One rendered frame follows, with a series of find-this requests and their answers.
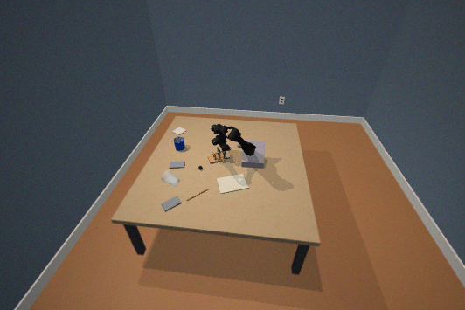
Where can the blue cup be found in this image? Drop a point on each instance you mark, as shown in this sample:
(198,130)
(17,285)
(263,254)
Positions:
(179,143)

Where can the beige flat square plate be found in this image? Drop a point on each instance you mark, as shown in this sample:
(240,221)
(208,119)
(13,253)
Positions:
(179,131)

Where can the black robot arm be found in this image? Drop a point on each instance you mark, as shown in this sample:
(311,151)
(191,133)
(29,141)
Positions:
(234,135)

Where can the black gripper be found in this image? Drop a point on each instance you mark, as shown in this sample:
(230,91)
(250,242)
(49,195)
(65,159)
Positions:
(223,144)

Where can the cream flat square pad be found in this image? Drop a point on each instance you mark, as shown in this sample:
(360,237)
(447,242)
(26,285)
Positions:
(232,183)

